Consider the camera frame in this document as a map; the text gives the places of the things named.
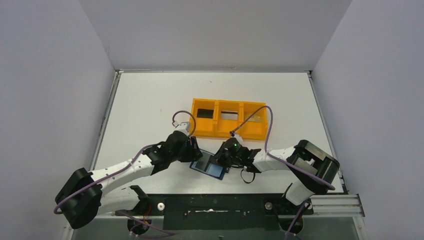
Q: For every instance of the blue leather card holder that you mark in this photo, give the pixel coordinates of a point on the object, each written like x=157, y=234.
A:
x=213, y=170

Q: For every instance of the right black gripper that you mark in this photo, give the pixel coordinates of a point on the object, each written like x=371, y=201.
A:
x=220, y=159

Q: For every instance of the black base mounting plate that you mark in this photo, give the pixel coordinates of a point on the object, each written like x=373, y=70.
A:
x=215, y=211

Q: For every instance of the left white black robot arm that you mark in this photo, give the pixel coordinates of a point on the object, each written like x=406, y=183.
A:
x=87, y=194

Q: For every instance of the aluminium frame rail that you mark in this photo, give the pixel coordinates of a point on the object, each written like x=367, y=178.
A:
x=336, y=206

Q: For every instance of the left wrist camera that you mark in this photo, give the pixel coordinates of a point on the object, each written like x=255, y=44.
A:
x=183, y=127

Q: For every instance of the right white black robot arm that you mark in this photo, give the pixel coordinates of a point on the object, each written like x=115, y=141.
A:
x=314, y=169

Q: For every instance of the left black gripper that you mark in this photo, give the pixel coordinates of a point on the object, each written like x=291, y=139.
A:
x=194, y=152

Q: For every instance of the gold credit card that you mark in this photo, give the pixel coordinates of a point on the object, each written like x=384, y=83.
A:
x=258, y=117

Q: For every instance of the black VIP credit card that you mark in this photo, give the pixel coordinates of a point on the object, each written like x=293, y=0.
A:
x=205, y=113

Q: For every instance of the orange three-compartment tray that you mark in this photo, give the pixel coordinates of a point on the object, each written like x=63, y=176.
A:
x=228, y=116

